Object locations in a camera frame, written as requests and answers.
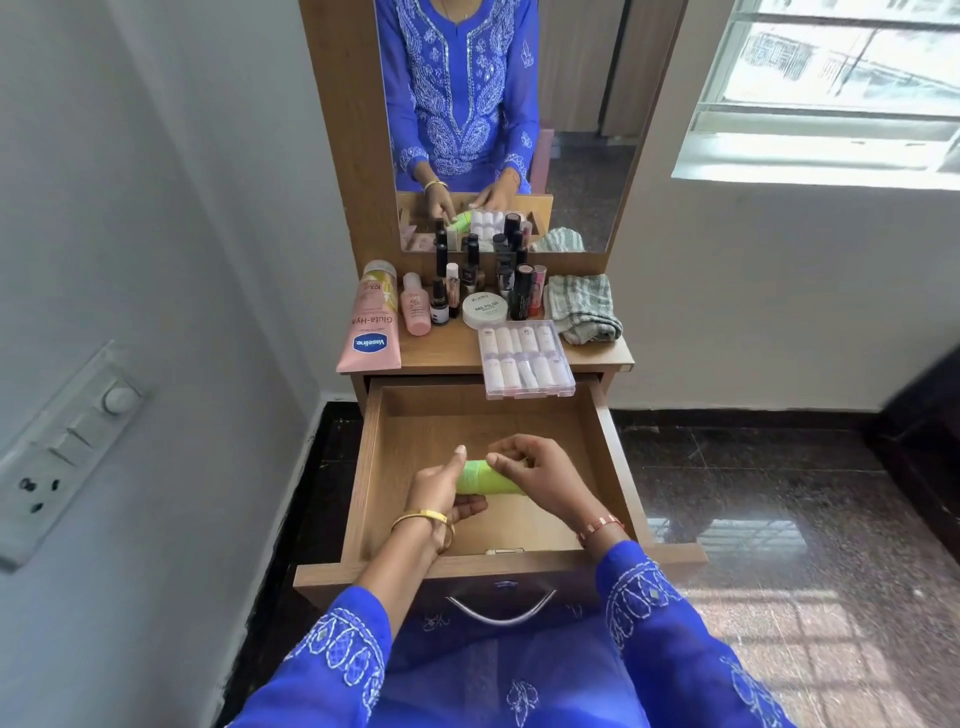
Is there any person's left hand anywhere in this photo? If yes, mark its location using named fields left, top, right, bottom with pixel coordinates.
left=405, top=447, right=490, bottom=528

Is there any person's right hand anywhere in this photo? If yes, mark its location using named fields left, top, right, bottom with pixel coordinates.
left=486, top=434, right=614, bottom=536

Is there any light green roll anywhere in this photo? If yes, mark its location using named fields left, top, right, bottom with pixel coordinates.
left=454, top=459, right=525, bottom=497

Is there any person's right forearm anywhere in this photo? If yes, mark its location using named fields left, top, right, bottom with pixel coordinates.
left=582, top=522, right=636, bottom=565

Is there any person's left forearm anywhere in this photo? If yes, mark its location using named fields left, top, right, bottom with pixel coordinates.
left=352, top=519, right=455, bottom=639

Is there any wooden drawer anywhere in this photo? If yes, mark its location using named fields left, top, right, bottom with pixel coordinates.
left=294, top=374, right=710, bottom=595

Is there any pink and gold bangle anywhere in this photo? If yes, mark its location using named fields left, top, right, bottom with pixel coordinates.
left=576, top=514, right=627, bottom=547

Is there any clear box of white rolls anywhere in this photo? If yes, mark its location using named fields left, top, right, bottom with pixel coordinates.
left=477, top=320, right=578, bottom=402

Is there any white round jar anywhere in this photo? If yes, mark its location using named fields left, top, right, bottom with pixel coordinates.
left=461, top=291, right=510, bottom=332

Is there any pink lotion tube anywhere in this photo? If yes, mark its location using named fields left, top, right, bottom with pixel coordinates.
left=336, top=259, right=403, bottom=375

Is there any small pink bottle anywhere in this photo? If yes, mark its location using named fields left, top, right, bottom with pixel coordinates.
left=399, top=271, right=434, bottom=338

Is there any black lipstick tube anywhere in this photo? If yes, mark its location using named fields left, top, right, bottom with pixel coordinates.
left=508, top=263, right=535, bottom=323

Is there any green checkered cloth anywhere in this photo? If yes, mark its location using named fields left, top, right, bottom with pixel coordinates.
left=545, top=273, right=625, bottom=347

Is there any brown nail polish bottle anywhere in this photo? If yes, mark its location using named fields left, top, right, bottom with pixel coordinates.
left=460, top=234, right=486, bottom=298

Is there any blue embroidered kurta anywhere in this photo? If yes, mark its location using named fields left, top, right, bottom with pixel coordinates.
left=225, top=540, right=798, bottom=728

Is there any dressing table mirror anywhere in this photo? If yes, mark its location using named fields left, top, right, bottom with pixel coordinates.
left=373, top=0, right=681, bottom=255

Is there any wooden dressing table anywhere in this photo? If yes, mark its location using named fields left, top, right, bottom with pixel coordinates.
left=298, top=0, right=690, bottom=625

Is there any silver drawer handle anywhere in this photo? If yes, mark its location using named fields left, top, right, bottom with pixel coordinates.
left=445, top=588, right=559, bottom=628

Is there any white wall switchboard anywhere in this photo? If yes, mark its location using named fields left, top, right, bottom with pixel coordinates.
left=0, top=341, right=150, bottom=573

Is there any window with white frame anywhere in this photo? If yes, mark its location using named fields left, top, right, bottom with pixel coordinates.
left=671, top=0, right=960, bottom=192

